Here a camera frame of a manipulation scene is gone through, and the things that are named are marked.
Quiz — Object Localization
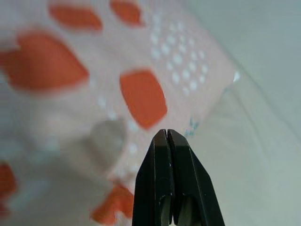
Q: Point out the pink dotted pillow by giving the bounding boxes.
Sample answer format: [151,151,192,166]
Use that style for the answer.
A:
[0,0,242,226]

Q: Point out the cream mattress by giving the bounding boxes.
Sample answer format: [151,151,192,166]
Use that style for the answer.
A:
[185,65,301,226]

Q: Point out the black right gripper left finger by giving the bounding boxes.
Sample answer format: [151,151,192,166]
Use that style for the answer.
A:
[133,129,176,226]

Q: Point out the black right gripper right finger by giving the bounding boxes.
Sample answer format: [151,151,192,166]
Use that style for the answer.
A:
[167,129,225,226]

